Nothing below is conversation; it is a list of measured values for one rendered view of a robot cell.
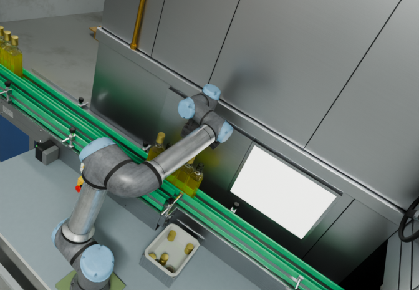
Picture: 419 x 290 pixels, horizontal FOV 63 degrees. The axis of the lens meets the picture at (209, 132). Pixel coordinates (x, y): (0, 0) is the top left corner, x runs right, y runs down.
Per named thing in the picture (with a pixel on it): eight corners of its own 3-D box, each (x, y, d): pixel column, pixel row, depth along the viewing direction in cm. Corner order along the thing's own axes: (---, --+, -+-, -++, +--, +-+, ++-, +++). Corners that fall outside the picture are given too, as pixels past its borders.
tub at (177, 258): (196, 252, 164) (201, 242, 159) (169, 288, 147) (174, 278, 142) (167, 231, 168) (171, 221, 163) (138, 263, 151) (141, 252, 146)
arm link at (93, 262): (89, 299, 123) (95, 282, 115) (67, 270, 127) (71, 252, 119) (116, 277, 132) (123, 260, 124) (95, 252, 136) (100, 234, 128)
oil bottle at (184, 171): (183, 194, 173) (196, 165, 160) (178, 201, 168) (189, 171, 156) (174, 188, 174) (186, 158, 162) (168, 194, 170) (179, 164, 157)
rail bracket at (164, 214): (180, 205, 166) (187, 188, 159) (159, 226, 153) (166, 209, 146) (175, 201, 167) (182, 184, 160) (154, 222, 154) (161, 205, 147)
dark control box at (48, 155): (58, 159, 181) (59, 148, 176) (45, 166, 175) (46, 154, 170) (47, 151, 183) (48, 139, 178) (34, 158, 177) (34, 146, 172)
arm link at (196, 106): (201, 113, 122) (218, 106, 130) (179, 95, 126) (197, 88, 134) (193, 130, 127) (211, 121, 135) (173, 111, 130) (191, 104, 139)
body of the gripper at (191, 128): (187, 130, 155) (196, 109, 148) (204, 140, 153) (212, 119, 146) (179, 137, 149) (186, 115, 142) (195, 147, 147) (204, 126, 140)
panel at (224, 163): (304, 239, 162) (343, 192, 142) (302, 242, 160) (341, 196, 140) (156, 138, 183) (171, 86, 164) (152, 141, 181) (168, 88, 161)
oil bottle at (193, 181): (192, 201, 171) (206, 172, 159) (186, 207, 167) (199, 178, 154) (183, 195, 173) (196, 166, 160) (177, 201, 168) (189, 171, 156)
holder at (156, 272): (201, 246, 168) (206, 236, 164) (169, 288, 147) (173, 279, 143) (173, 225, 172) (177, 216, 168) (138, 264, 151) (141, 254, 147)
